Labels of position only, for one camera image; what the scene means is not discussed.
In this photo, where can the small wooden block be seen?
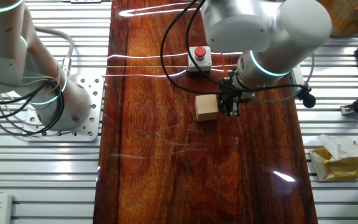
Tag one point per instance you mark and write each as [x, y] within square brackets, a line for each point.
[206, 105]

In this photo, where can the grey box with red button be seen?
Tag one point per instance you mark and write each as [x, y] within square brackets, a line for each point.
[205, 62]

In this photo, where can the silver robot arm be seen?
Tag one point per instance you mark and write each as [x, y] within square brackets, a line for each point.
[244, 25]

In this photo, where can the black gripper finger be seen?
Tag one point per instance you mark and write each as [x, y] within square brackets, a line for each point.
[224, 105]
[235, 109]

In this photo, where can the gold tissue pack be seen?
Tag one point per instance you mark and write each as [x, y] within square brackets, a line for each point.
[340, 168]

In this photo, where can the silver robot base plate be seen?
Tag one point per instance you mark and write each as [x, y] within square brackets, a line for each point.
[92, 124]

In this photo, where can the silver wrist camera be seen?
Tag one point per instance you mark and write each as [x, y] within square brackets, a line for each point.
[297, 77]

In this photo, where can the dark red wooden board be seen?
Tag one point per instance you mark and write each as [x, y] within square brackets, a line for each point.
[182, 155]

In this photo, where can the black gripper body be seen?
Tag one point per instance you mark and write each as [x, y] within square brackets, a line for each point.
[228, 85]

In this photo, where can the brown cardboard box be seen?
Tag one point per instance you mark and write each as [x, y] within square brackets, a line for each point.
[350, 18]

